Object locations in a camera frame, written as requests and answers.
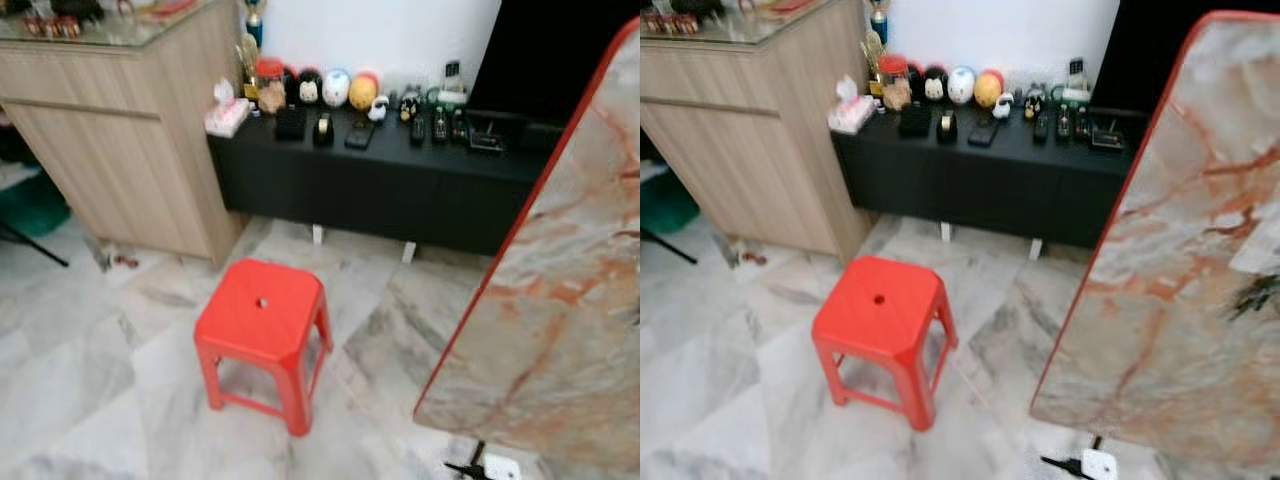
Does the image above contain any white adhesive hook patch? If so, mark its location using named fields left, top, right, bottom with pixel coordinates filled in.
left=1230, top=235, right=1280, bottom=278

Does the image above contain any black tripod leg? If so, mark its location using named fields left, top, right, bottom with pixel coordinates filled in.
left=0, top=218, right=69, bottom=267
left=640, top=228, right=698, bottom=266

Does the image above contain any green bag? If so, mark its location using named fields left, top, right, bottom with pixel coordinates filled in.
left=640, top=165, right=701, bottom=236
left=0, top=170, right=71, bottom=238

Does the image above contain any light wood cabinet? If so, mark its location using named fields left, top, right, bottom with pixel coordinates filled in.
left=640, top=0, right=876, bottom=263
left=0, top=0, right=249, bottom=269

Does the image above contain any black flat tray device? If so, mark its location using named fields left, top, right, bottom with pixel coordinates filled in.
left=467, top=118, right=506, bottom=153
left=1090, top=118, right=1129, bottom=151

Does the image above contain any black television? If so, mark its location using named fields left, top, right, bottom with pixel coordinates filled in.
left=467, top=0, right=641, bottom=126
left=1090, top=0, right=1280, bottom=119

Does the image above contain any pink tissue pack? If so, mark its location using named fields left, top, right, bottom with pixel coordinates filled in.
left=828, top=75, right=876, bottom=135
left=204, top=78, right=251, bottom=138

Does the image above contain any red plastic stool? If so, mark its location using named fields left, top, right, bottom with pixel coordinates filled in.
left=193, top=258, right=334, bottom=438
left=811, top=255, right=959, bottom=433

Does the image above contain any black TV console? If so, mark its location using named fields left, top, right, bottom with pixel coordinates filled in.
left=830, top=98, right=1151, bottom=261
left=207, top=100, right=561, bottom=263

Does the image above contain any glass jar red lid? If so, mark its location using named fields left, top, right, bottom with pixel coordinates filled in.
left=255, top=58, right=287, bottom=114
left=878, top=55, right=911, bottom=111

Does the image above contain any yellow bear plush toy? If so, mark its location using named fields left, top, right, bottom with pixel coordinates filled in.
left=973, top=68, right=1005, bottom=109
left=348, top=70, right=381, bottom=111

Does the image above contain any dark metal key bunch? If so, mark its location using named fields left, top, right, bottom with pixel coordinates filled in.
left=1233, top=277, right=1280, bottom=321

